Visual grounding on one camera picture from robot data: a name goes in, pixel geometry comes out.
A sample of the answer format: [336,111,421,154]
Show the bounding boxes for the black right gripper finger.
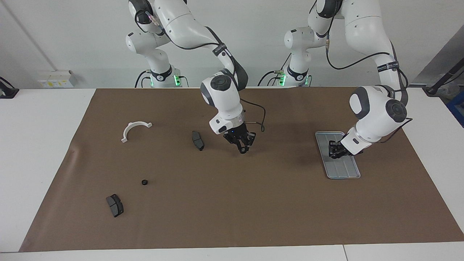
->
[224,135,243,154]
[242,133,256,154]

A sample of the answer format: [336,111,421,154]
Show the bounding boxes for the silver metal tray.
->
[315,131,361,179]

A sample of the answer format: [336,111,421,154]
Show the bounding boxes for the long grey brake pad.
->
[191,130,205,152]

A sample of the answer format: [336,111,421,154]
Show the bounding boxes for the brown table mat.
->
[19,86,464,252]

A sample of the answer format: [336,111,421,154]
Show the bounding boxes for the black pole stand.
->
[422,60,464,97]

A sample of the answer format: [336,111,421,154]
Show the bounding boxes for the blue crate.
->
[447,91,464,127]

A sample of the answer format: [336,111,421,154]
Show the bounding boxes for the short grey brake pad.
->
[106,194,124,218]

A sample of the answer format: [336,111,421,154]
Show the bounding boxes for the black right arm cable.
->
[135,9,267,133]

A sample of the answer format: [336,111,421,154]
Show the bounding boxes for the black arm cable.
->
[324,31,414,144]
[135,9,267,133]

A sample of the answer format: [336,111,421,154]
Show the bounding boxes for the black base cables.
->
[135,68,190,88]
[257,54,313,87]

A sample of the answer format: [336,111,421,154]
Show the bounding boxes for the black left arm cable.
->
[324,31,414,144]

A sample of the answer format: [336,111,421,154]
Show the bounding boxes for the white curved plastic bracket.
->
[121,121,153,143]

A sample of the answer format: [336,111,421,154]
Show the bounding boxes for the white wall socket box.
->
[38,70,78,88]

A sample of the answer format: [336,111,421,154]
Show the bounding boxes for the black clamp mount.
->
[0,77,20,99]

